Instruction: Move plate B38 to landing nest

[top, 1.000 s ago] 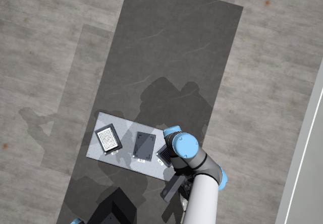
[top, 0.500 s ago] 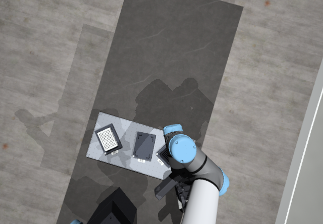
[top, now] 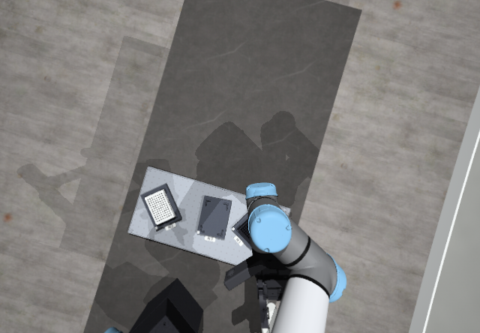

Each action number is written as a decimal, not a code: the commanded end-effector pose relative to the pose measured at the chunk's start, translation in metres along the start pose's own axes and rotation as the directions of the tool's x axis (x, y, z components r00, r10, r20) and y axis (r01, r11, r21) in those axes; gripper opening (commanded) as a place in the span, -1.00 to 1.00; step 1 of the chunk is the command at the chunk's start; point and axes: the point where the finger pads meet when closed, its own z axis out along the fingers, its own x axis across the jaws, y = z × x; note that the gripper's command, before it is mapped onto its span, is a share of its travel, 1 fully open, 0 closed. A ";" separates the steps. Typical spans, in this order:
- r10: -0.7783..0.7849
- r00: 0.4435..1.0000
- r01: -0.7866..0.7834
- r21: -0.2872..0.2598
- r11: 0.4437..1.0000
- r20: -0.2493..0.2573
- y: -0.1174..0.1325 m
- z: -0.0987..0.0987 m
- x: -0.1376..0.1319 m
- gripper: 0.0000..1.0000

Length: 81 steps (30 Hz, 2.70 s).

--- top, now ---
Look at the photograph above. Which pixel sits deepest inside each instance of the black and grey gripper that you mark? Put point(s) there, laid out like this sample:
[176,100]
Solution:
[270,285]

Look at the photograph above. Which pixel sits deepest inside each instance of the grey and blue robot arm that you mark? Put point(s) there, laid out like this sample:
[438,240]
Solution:
[314,274]

